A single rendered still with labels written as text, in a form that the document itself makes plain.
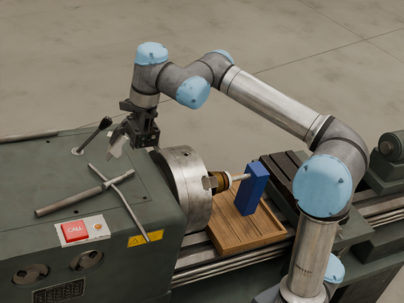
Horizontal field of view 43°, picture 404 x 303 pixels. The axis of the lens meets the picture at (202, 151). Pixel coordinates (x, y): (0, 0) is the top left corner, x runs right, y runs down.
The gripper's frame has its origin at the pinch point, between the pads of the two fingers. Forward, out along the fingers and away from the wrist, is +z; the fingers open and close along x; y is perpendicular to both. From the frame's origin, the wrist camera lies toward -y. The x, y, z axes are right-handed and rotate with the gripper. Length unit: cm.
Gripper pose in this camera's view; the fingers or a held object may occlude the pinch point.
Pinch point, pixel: (131, 155)
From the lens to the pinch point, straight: 143.3
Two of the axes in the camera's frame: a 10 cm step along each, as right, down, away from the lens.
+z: -2.1, 7.6, 6.2
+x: 8.7, -1.5, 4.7
